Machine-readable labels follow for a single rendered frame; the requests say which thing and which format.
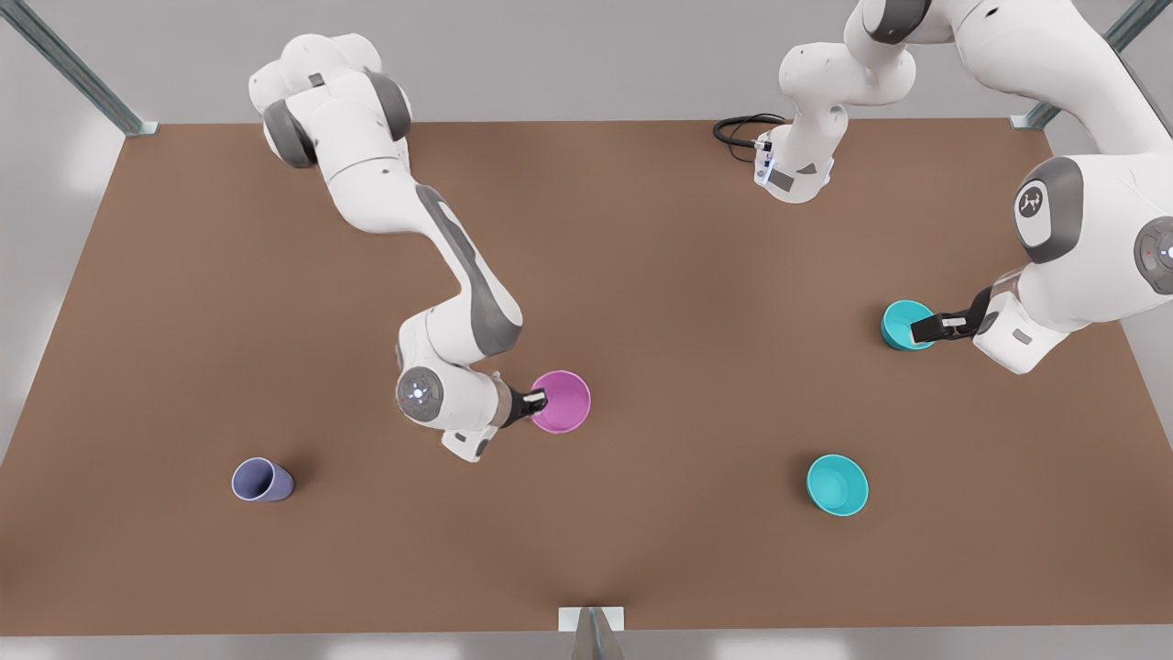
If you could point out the lavender cup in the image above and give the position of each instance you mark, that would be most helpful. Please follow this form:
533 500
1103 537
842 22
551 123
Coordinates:
261 480

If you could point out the pink bowl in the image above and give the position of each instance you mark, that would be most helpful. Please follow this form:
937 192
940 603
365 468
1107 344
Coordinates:
561 401

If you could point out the teal blue bowl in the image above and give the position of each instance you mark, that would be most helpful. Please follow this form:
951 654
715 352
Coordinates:
903 323
838 485

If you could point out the silver frame post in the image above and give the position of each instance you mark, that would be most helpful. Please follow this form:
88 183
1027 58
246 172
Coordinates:
1090 64
592 632
78 69

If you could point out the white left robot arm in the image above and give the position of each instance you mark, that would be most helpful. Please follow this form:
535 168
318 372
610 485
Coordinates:
1081 202

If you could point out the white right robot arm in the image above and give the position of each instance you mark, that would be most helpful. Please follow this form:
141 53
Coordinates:
367 165

